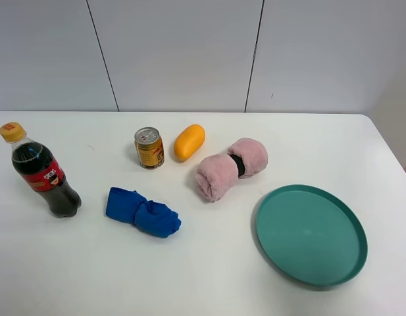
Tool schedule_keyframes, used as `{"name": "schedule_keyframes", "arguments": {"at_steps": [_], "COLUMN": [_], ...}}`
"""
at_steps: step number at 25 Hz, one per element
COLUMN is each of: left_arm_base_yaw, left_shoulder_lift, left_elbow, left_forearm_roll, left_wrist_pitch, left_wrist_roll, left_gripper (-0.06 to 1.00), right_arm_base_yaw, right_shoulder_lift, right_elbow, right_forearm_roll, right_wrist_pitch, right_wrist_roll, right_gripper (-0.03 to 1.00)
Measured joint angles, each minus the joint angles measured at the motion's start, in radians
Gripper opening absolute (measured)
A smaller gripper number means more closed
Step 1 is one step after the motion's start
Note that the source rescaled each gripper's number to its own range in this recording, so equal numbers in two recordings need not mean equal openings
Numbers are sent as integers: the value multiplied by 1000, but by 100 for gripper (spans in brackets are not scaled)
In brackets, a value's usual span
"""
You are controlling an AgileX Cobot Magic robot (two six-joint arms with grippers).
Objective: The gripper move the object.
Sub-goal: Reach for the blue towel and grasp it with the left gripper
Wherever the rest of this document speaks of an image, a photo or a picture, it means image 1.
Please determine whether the orange mango fruit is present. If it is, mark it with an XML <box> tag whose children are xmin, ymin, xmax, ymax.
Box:
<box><xmin>174</xmin><ymin>124</ymin><xmax>205</xmax><ymax>161</ymax></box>

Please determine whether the gold drink can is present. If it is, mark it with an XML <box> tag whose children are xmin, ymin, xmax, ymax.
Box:
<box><xmin>134</xmin><ymin>126</ymin><xmax>165</xmax><ymax>169</ymax></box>

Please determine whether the cola bottle with yellow cap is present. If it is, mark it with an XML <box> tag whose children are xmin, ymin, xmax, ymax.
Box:
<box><xmin>0</xmin><ymin>122</ymin><xmax>82</xmax><ymax>218</ymax></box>

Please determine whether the pink rolled towel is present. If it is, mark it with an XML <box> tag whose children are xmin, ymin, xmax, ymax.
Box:
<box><xmin>195</xmin><ymin>138</ymin><xmax>268</xmax><ymax>202</ymax></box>

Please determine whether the green round plate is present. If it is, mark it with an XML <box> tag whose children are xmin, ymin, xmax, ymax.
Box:
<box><xmin>255</xmin><ymin>184</ymin><xmax>368</xmax><ymax>288</ymax></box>

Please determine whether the blue towel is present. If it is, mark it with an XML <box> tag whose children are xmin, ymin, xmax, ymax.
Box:
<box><xmin>105</xmin><ymin>187</ymin><xmax>182</xmax><ymax>238</ymax></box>

